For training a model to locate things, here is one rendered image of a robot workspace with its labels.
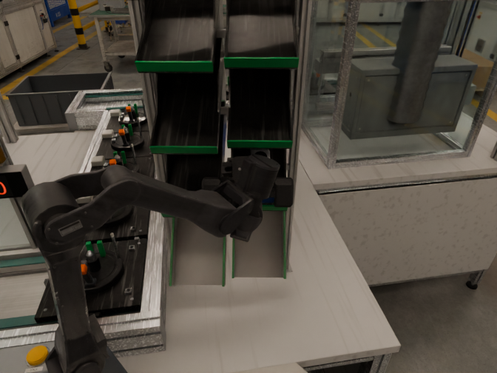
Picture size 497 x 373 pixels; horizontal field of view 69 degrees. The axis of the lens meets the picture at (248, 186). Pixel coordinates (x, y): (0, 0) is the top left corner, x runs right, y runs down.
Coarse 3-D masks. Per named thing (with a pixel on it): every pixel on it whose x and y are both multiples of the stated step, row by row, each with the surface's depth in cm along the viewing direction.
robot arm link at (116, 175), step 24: (120, 168) 47; (72, 192) 48; (96, 192) 49; (120, 192) 45; (144, 192) 48; (168, 192) 50; (192, 192) 57; (216, 192) 62; (72, 216) 41; (96, 216) 43; (192, 216) 55; (216, 216) 57; (48, 240) 40; (72, 240) 42
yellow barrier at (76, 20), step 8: (72, 0) 638; (96, 0) 750; (72, 8) 644; (80, 8) 669; (72, 16) 652; (80, 24) 663; (88, 24) 705; (80, 32) 667; (80, 40) 674; (80, 48) 682; (88, 48) 687
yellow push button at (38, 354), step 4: (36, 348) 78; (40, 348) 78; (44, 348) 78; (28, 352) 77; (32, 352) 77; (36, 352) 77; (40, 352) 77; (44, 352) 77; (28, 356) 76; (32, 356) 76; (36, 356) 76; (40, 356) 76; (44, 356) 77; (28, 360) 76; (32, 360) 76; (36, 360) 76; (40, 360) 76; (32, 364) 76; (36, 364) 76
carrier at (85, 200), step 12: (84, 204) 121; (120, 216) 112; (132, 216) 115; (144, 216) 115; (108, 228) 111; (120, 228) 111; (144, 228) 111; (96, 240) 107; (108, 240) 107; (120, 240) 108
